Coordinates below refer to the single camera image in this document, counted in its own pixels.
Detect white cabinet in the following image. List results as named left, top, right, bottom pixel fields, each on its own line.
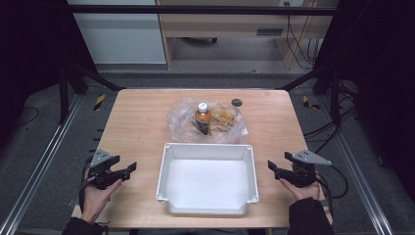
left=67, top=0, right=167, bottom=65

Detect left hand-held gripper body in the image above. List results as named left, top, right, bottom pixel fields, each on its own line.
left=85, top=148, right=129, bottom=191

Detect hand-held gripper cable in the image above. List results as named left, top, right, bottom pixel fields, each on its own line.
left=313, top=164, right=349, bottom=210
left=77, top=156, right=96, bottom=213

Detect person's left hand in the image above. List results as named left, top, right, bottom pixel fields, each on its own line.
left=80, top=169, right=123, bottom=225

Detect clear plastic bag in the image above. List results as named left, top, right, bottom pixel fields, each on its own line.
left=166, top=96, right=250, bottom=145

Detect black hanging cables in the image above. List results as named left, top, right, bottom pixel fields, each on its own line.
left=285, top=2, right=323, bottom=71

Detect orange drink bottle white cap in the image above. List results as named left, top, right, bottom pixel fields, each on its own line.
left=194, top=102, right=212, bottom=136

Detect black metal frame bar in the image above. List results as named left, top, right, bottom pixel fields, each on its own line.
left=67, top=4, right=339, bottom=17

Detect yellow snack packet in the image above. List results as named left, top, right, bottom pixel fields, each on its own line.
left=210, top=107, right=237, bottom=122

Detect black floor cables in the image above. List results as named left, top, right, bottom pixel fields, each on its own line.
left=302, top=106, right=359, bottom=155

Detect dark curtain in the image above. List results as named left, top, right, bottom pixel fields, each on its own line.
left=313, top=0, right=415, bottom=205
left=0, top=0, right=99, bottom=150

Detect left hand-held gripper cable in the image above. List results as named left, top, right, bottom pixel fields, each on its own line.
left=77, top=156, right=96, bottom=213

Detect right hand-held gripper cable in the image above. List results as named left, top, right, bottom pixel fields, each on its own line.
left=313, top=164, right=349, bottom=210

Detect white plastic tray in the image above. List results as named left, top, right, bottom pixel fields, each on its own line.
left=155, top=142, right=260, bottom=216

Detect yellow black floor tape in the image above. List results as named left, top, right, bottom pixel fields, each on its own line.
left=93, top=93, right=108, bottom=113
left=301, top=95, right=322, bottom=111

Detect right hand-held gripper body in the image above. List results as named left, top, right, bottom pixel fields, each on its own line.
left=286, top=149, right=333, bottom=189

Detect black metal stand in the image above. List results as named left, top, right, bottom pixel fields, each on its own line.
left=58, top=61, right=127, bottom=125
left=279, top=64, right=345, bottom=127

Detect light wooden desk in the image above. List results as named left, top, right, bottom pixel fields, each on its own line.
left=156, top=0, right=341, bottom=71

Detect person's right hand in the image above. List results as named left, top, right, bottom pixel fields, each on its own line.
left=279, top=177, right=322, bottom=202

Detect aluminium floor rail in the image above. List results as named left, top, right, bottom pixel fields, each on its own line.
left=317, top=97, right=396, bottom=235
left=0, top=93, right=84, bottom=235

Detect thin black floor cable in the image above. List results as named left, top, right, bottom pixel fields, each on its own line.
left=13, top=105, right=41, bottom=129

